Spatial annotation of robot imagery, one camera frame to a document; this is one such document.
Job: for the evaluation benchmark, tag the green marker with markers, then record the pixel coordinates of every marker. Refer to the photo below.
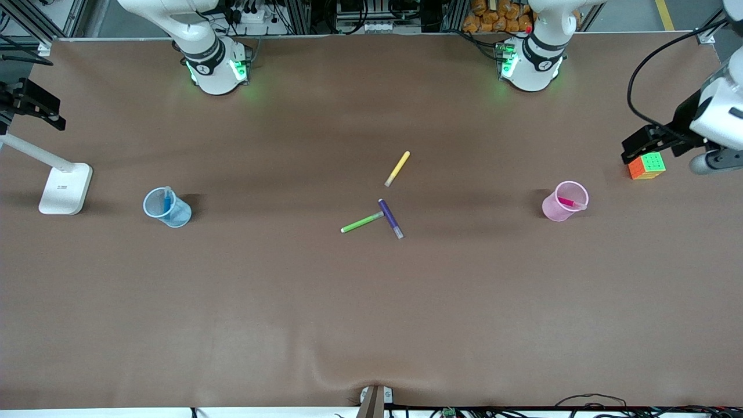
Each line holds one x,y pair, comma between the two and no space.
361,222

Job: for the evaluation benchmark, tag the colourful puzzle cube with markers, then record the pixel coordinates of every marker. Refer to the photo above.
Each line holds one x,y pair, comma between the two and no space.
649,167

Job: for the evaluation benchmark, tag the white desk lamp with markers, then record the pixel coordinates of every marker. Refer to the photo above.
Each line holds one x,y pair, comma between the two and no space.
64,191

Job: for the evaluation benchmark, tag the bag of orange items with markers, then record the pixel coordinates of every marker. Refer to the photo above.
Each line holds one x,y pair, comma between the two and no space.
487,20

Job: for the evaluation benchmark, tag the grey metal table clamp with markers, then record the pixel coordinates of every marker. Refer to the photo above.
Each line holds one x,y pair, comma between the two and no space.
371,403

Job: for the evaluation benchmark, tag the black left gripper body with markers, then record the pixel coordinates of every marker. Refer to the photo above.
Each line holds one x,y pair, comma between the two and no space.
682,122

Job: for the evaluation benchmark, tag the yellow marker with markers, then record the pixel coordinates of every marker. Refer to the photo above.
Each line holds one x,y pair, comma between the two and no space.
397,168

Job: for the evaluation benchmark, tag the blue marker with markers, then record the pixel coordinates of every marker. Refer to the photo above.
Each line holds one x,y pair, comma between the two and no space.
167,202

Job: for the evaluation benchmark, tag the purple marker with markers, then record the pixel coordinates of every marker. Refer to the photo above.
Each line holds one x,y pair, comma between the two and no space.
389,217

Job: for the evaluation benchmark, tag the pink mesh cup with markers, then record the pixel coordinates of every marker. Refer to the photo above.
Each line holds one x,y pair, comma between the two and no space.
551,210

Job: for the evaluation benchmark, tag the aluminium frame strut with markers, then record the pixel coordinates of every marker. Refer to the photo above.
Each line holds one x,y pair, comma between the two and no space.
711,29
35,26

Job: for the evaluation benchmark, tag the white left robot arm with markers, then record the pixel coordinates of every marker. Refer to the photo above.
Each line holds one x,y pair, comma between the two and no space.
531,69

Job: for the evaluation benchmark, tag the brown table cover sheet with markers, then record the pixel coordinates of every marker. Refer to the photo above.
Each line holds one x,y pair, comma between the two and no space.
371,319

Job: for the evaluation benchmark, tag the pink marker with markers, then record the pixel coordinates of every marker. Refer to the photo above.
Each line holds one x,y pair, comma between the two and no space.
566,201

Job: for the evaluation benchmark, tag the blue mesh cup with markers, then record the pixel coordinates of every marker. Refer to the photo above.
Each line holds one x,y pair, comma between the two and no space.
177,217

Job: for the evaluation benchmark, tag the white power strip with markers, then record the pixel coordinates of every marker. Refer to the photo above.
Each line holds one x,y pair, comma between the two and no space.
249,15

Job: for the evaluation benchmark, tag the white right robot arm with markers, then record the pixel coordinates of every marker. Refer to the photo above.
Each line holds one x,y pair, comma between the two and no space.
215,69

